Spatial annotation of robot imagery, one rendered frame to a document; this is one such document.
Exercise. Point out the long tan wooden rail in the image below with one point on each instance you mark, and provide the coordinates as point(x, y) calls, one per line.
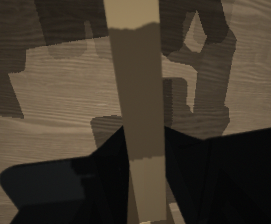
point(134, 32)

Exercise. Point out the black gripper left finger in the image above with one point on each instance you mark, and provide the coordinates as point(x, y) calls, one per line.
point(103, 176)

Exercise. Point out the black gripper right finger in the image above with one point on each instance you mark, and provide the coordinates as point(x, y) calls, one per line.
point(192, 166)

